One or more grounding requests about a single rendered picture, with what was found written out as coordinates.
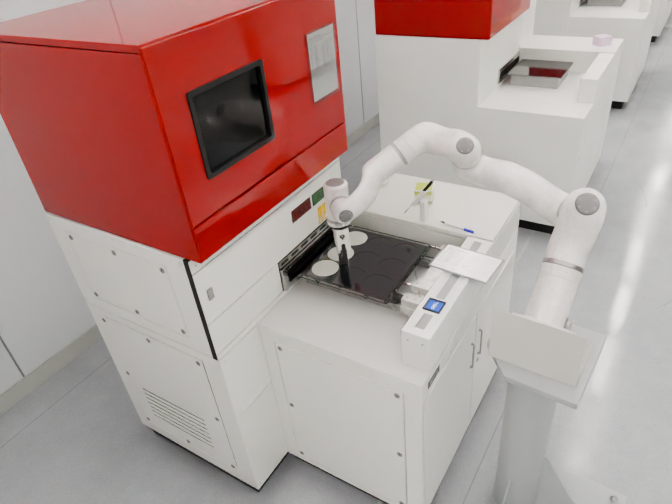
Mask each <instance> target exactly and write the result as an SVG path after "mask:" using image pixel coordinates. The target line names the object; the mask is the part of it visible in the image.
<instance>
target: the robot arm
mask: <svg viewBox="0 0 672 504"><path fill-rule="evenodd" d="M422 153H428V154H434V155H440V156H443V157H446V158H448V159H449V160H451V164H452V168H453V170H454V172H455V173H456V174H457V175H458V176H459V177H461V178H463V179H465V180H466V181H469V182H471V183H473V184H477V185H481V186H485V187H488V188H491V189H494V190H497V191H499V192H501V193H503V194H505V195H507V196H509V197H511V198H513V199H515V200H517V201H519V202H521V203H523V204H524V205H526V206H528V207H529V208H531V209H532V210H534V211H535V212H536V213H538V214H539V215H540V216H542V217H543V218H544V219H546V220H547V221H548V222H550V223H551V224H552V225H554V226H555V227H554V230H553V233H552V235H551V238H550V240H549V243H548V246H547V248H546V251H545V254H544V257H543V260H542V263H541V266H540V269H539V272H538V276H537V279H536V282H535V284H534V287H533V290H532V293H531V296H530V299H529V302H528V305H527V308H526V311H525V314H524V315H521V314H517V313H512V314H514V315H517V316H520V317H523V318H526V319H529V320H533V321H536V322H539V323H542V324H545V325H548V326H551V327H554V328H557V329H560V330H563V331H566V332H569V333H573V334H576V333H574V332H571V331H569V330H567V328H570V329H572V327H573V324H574V320H572V321H570V320H569V315H570V312H571V309H572V306H573V303H574V300H575V297H576V294H577V291H578V288H579V285H580V282H581V279H582V276H583V273H584V270H585V267H586V264H587V261H588V258H589V256H590V253H591V251H592V249H593V247H594V244H595V242H596V240H597V238H598V235H599V233H600V230H601V228H602V225H603V223H604V220H605V216H606V211H607V205H606V201H605V198H604V197H603V195H602V194H601V193H600V192H598V191H597V190H595V189H592V188H579V189H576V190H574V191H572V192H571V193H570V194H568V193H566V192H564V191H562V190H561V189H559V188H558V187H556V186H555V185H553V184H552V183H550V182H549V181H547V180H546V179H544V178H543V177H541V176H540V175H538V174H536V173H534V172H532V171H530V170H528V169H526V168H524V167H522V166H520V165H518V164H516V163H513V162H510V161H505V160H500V159H495V158H490V157H488V156H485V155H484V154H482V148H481V144H480V142H479V141H478V139H477V138H476V137H474V136H473V135H472V134H470V133H469V132H467V131H464V130H461V129H452V128H447V127H444V126H441V125H438V124H435V123H432V122H421V123H419V124H417V125H415V126H413V127H412V128H411V129H409V130H408V131H406V132H405V133H404V134H403V135H401V136H400V137H399V138H397V139H396V140H395V141H393V142H392V143H391V144H389V145H388V146H387V147H386V148H384V149H383V150H382V151H381V152H379V153H378V154H377V155H375V156H374V157H373V158H372V159H370V160H369V161H368V162H367V163H366V164H365V165H364V166H363V167H362V179H361V182H360V184H359V186H358V187H357V188H356V190H355V191H354V192H353V193H352V194H351V195H350V196H349V192H348V182H347V181H346V180H345V179H342V178H332V179H329V180H327V181H325V182H324V184H323V190H324V198H325V207H326V215H327V223H328V225H329V227H330V228H331V229H333V235H334V240H335V244H336V247H337V251H338V253H339V254H338V257H339V263H340V265H342V264H347V263H348V256H347V251H348V252H351V245H350V237H349V230H348V227H349V225H350V223H351V221H352V220H354V219H355V218H357V217H358V216H359V215H361V214H362V213H363V212H364V211H366V210H367V209H368V208H369V207H370V206H371V205H372V203H373V202H374V201H375V199H376V197H377V195H378V192H379V189H380V186H381V184H382V183H383V182H384V181H385V180H387V179H388V178H390V177H391V176H392V175H394V174H395V173H396V172H398V171H399V170H400V169H402V168H403V167H405V166H406V165H407V164H409V163H410V162H411V161H413V160H414V159H415V158H417V157H418V156H419V155H421V154H422ZM576 335H577V334H576Z"/></svg>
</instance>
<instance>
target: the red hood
mask: <svg viewBox="0 0 672 504"><path fill-rule="evenodd" d="M0 114H1V116H2V119H3V121H4V123H5V125H6V127H7V129H8V132H9V134H10V136H11V138H12V140H13V142H14V145H15V147H16V149H17V151H18V153H19V155H20V158H21V160H22V162H23V164H24V166H25V168H26V171H27V173H28V175H29V177H30V179H31V181H32V184H33V186H34V188H35V190H36V192H37V194H38V197H39V199H40V201H41V203H42V205H43V207H44V210H45V211H46V212H49V213H52V214H55V215H58V216H61V217H64V218H67V219H70V220H73V221H76V222H79V223H82V224H85V225H88V226H91V227H93V228H96V229H99V230H102V231H105V232H108V233H111V234H114V235H117V236H120V237H123V238H126V239H129V240H132V241H135V242H138V243H141V244H144V245H147V246H150V247H153V248H156V249H159V250H161V251H164V252H167V253H170V254H173V255H176V256H179V257H182V258H185V259H188V260H191V261H194V262H197V263H200V264H202V263H203V262H204V261H205V260H207V259H208V258H209V257H211V256H212V255H213V254H214V253H216V252H217V251H218V250H220V249H221V248H222V247H223V246H225V245H226V244H227V243H229V242H230V241H231V240H232V239H234V238H235V237H236V236H238V235H239V234H240V233H241V232H243V231H244V230H245V229H247V228H248V227H249V226H250V225H252V224H253V223H254V222H256V221H257V220H258V219H259V218H261V217H262V216H263V215H265V214H266V213H267V212H268V211H270V210H271V209H272V208H274V207H275V206H276V205H277V204H279V203H280V202H281V201H283V200H284V199H285V198H286V197H288V196H289V195H290V194H292V193H293V192H294V191H295V190H297V189H298V188H299V187H301V186H302V185H303V184H304V183H306V182H307V181H308V180H310V179H311V178H312V177H313V176H315V175H316V174H317V173H319V172H320V171H321V170H322V169H324V168H325V167H326V166H327V165H329V164H330V163H331V162H333V161H334V160H335V159H336V158H338V157H339V156H340V155H342V154H343V153H344V152H345V151H347V150H348V146H347V135H346V123H345V112H344V101H343V89H342V78H341V67H340V55H339V44H338V33H337V21H336V10H335V0H85V1H81V2H77V3H73V4H70V5H66V6H62V7H58V8H54V9H50V10H46V11H42V12H38V13H34V14H31V15H27V16H23V17H19V18H15V19H11V20H7V21H3V22H0Z"/></svg>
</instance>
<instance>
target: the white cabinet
mask: <svg viewBox="0 0 672 504"><path fill-rule="evenodd" d="M517 235H518V228H517V230H516V231H515V233H514V234H513V236H512V238H511V239H510V241H509V243H508V244H507V246H506V248H505V249H504V251H503V253H502V254H501V256H500V257H499V258H500V259H504V260H505V261H504V262H503V263H502V265H501V266H500V267H499V269H498V270H497V271H496V273H495V274H494V275H493V277H492V278H491V279H490V281H489V282H488V283H487V284H484V286H483V287H482V289H481V291H480V292H479V294H478V295H477V297H476V299H475V300H474V302H473V304H472V305H471V307H470V309H469V310H468V312H467V314H466V315H465V317H464V319H463V320H462V322H461V324H460V325H459V327H458V328H457V330H456V332H455V333H454V335H453V337H452V338H451V340H450V342H449V343H448V345H447V347H446V348H445V350H444V352H443V353H442V355H441V356H440V358H439V360H438V361H437V363H436V365H435V366H434V368H433V370H432V371H431V373H430V375H429V376H428V378H427V380H426V381H425V383H424V384H423V386H422V388H420V387H418V386H415V385H413V384H410V383H407V382H405V381H402V380H400V379H397V378H395V377H392V376H389V375H387V374H384V373H382V372H379V371H376V370H374V369H371V368H369V367H366V366H363V365H361V364H358V363H356V362H353V361H350V360H348V359H345V358H343V357H340V356H338V355H335V354H332V353H330V352H327V351H325V350H322V349H319V348H317V347H314V346H312V345H309V344H306V343H304V342H301V341H299V340H296V339H293V338H291V337H288V336H286V335H283V334H281V333H278V332H275V331H273V330H270V329H268V328H265V327H262V326H260V325H259V330H260V334H261V338H262V343H263V347H264V351H265V355H266V360H267V364H268V368H269V372H270V377H271V381H272V385H273V389H274V394H275V398H276V402H277V406H278V411H279V415H280V419H281V423H282V428H283V432H284V436H285V440H286V445H287V449H288V452H289V453H291V454H293V455H295V457H296V458H298V459H300V460H302V461H304V462H306V463H308V464H310V465H312V466H314V467H316V468H318V469H320V470H322V471H324V472H325V473H327V474H329V475H331V476H333V477H335V478H337V479H339V480H341V481H343V482H345V483H347V484H349V485H351V486H353V487H355V488H357V489H359V490H360V491H362V492H364V493H366V494H368V495H370V496H372V497H374V498H376V499H378V500H380V501H382V502H384V503H386V504H431V502H432V500H433V498H434V496H435V494H436V491H437V489H438V487H439V485H440V483H441V481H442V479H443V477H444V475H445V473H446V471H447V469H448V467H449V465H450V463H451V461H452V459H453V457H454V455H455V453H456V451H457V449H458V447H459V444H460V442H461V440H462V438H463V436H464V434H465V432H466V430H467V428H468V426H469V424H470V422H471V420H472V418H473V416H474V414H475V412H476V410H477V408H478V406H479V404H480V402H481V400H482V397H483V395H484V393H485V391H486V389H487V387H488V385H489V383H490V381H491V379H492V377H493V375H494V373H495V371H496V369H497V366H496V364H495V362H494V360H493V358H492V356H490V355H489V350H488V348H487V341H488V339H489V338H490V334H491V323H492V312H493V308H496V309H499V310H502V311H505V312H508V313H509V305H510V296H511V287H512V279H513V270H514V261H515V253H516V244H517Z"/></svg>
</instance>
